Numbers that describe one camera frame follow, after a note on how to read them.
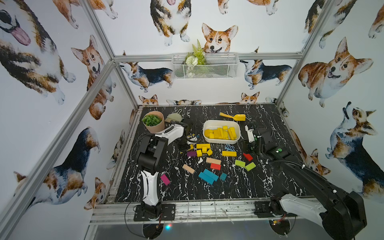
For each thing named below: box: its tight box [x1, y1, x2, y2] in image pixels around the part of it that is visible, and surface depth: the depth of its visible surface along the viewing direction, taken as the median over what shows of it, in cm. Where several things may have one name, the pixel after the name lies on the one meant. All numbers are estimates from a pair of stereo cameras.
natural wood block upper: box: [206, 157, 222, 165], surface depth 92 cm
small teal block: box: [219, 172, 227, 181], surface depth 86 cm
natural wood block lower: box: [182, 164, 195, 175], surface depth 90 cm
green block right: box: [245, 162, 257, 172], surface depth 90 cm
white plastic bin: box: [203, 119, 241, 145], surface depth 103 cm
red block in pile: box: [210, 163, 222, 170], surface depth 90 cm
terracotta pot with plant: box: [141, 111, 165, 134], surface depth 97 cm
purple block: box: [187, 150, 197, 157], surface depth 95 cm
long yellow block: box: [222, 150, 237, 157], surface depth 95 cm
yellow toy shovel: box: [219, 112, 246, 121], surface depth 116 cm
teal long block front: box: [198, 171, 215, 185], surface depth 86 cm
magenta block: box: [160, 174, 171, 186], surface depth 85 cm
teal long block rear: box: [203, 168, 219, 182], surface depth 87 cm
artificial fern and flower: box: [181, 39, 207, 78], surface depth 85 cm
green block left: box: [235, 159, 246, 167], surface depth 92 cm
